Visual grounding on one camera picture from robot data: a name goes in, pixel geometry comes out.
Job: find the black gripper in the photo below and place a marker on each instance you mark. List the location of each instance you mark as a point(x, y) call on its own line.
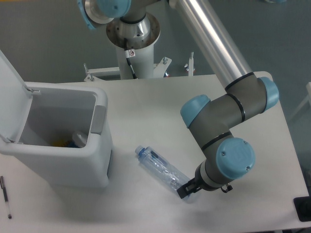
point(190, 187)

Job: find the clear plastic water bottle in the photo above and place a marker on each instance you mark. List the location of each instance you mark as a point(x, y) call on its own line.
point(161, 168)

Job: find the white paper trash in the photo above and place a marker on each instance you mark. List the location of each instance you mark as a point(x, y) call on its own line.
point(79, 138)

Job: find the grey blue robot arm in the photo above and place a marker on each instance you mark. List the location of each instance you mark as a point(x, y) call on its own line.
point(227, 158)

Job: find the white trash can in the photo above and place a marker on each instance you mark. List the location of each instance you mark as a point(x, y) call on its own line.
point(33, 115)

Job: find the black device at table corner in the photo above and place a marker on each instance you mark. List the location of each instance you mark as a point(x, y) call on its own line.
point(303, 208)

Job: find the black pen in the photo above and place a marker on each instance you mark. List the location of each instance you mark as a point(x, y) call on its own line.
point(3, 187)

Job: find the white metal frame bracket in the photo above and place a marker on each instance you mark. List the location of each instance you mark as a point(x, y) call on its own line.
point(189, 67)

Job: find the white frame post right edge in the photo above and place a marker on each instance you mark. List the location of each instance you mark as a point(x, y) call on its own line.
point(302, 107)

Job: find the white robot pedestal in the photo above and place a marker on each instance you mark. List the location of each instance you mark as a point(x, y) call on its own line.
point(134, 45)

